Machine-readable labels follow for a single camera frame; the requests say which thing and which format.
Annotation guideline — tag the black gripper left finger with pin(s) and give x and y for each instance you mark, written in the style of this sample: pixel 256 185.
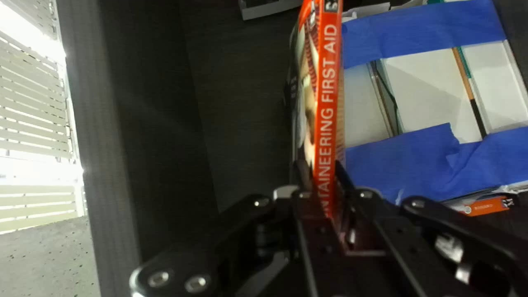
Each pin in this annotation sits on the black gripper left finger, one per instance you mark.
pixel 251 249

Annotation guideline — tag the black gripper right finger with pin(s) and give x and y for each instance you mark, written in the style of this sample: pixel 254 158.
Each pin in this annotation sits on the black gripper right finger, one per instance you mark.
pixel 442 252

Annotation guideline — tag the orange first aid book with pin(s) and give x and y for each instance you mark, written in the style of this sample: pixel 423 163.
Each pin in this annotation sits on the orange first aid book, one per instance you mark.
pixel 319 101

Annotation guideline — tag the orange thin book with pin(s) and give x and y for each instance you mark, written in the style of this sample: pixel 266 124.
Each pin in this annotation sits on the orange thin book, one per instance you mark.
pixel 484 206

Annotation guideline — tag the stacked white boxes blue tape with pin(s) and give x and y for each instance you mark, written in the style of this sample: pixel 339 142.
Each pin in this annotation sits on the stacked white boxes blue tape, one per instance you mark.
pixel 436 97

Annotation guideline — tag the black shelving unit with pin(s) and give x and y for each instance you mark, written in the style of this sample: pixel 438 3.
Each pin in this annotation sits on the black shelving unit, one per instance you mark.
pixel 178 111

